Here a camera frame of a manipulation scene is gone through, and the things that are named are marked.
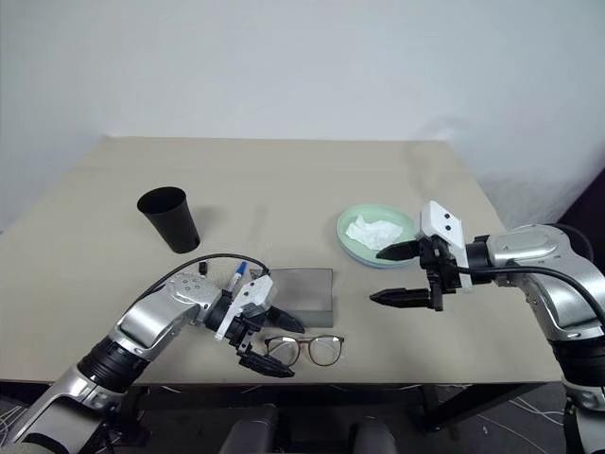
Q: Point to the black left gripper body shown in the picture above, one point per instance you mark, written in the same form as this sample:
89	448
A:
247	327

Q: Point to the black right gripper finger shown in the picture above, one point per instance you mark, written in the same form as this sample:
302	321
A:
402	298
399	250

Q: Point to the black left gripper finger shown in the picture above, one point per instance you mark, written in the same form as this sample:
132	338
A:
265	364
285	320

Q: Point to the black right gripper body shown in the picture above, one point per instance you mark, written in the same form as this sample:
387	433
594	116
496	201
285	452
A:
437	269

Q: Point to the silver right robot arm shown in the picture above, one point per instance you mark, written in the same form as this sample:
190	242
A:
534	246

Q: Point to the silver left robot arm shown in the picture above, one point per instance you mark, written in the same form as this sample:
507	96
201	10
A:
156	317

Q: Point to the grey glasses case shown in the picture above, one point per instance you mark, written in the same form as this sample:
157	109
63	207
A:
307	293

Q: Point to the brown round-rimmed glasses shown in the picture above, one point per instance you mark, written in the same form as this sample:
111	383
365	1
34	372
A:
326	350

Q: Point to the black plastic cup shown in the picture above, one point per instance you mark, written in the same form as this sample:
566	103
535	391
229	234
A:
170	227

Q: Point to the light blue plate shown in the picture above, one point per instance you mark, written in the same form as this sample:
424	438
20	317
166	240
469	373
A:
373	266

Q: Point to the crumpled white tissue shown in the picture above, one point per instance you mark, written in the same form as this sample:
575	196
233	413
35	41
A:
373	230

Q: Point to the white marker with blue cap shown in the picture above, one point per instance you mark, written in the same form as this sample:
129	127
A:
237	278

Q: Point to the light green plate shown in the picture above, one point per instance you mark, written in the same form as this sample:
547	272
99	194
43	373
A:
350	236

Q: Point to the dark grey rounded pad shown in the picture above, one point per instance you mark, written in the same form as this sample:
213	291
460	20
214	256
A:
250	430
373	437

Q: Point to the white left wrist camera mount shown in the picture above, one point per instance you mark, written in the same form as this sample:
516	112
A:
250	293

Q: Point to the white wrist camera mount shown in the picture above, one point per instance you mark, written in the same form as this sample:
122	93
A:
250	293
444	222

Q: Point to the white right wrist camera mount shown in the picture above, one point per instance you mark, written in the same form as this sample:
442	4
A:
444	222

